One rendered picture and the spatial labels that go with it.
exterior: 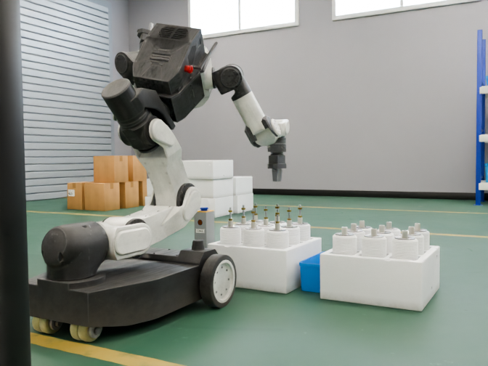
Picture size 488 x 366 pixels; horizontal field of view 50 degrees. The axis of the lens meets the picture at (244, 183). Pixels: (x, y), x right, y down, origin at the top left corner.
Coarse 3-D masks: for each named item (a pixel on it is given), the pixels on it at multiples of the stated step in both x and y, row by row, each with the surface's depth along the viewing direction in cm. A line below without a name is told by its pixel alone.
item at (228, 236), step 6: (222, 228) 235; (228, 228) 233; (234, 228) 234; (240, 228) 237; (222, 234) 234; (228, 234) 233; (234, 234) 233; (240, 234) 236; (222, 240) 234; (228, 240) 233; (234, 240) 233; (240, 240) 236
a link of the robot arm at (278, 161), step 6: (276, 144) 246; (282, 144) 247; (270, 150) 247; (276, 150) 246; (282, 150) 247; (270, 156) 247; (276, 156) 246; (282, 156) 250; (270, 162) 247; (276, 162) 246; (282, 162) 250
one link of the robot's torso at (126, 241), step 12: (108, 228) 176; (120, 228) 176; (132, 228) 182; (144, 228) 186; (120, 240) 175; (132, 240) 181; (144, 240) 186; (108, 252) 175; (120, 252) 175; (132, 252) 181; (144, 252) 188
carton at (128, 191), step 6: (120, 186) 600; (126, 186) 599; (132, 186) 608; (138, 186) 617; (120, 192) 601; (126, 192) 599; (132, 192) 608; (138, 192) 617; (120, 198) 601; (126, 198) 599; (132, 198) 608; (138, 198) 618; (120, 204) 602; (126, 204) 599; (132, 204) 608; (138, 204) 618
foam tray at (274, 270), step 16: (320, 240) 248; (240, 256) 226; (256, 256) 222; (272, 256) 219; (288, 256) 217; (304, 256) 232; (240, 272) 227; (256, 272) 223; (272, 272) 219; (288, 272) 218; (256, 288) 223; (272, 288) 219; (288, 288) 218
